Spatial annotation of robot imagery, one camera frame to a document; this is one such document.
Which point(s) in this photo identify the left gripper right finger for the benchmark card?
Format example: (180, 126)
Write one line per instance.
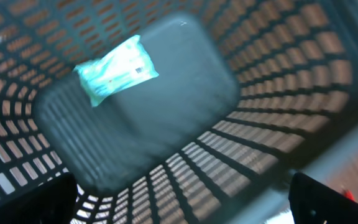
(311, 202)

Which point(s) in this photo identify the orange spaghetti pasta package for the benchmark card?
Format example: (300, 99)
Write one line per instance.
(347, 193)

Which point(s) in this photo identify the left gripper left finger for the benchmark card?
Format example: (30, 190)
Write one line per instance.
(52, 202)

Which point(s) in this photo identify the grey plastic mesh basket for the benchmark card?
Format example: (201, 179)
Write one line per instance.
(247, 90)

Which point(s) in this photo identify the mint green wipes pack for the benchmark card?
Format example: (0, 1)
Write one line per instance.
(125, 66)

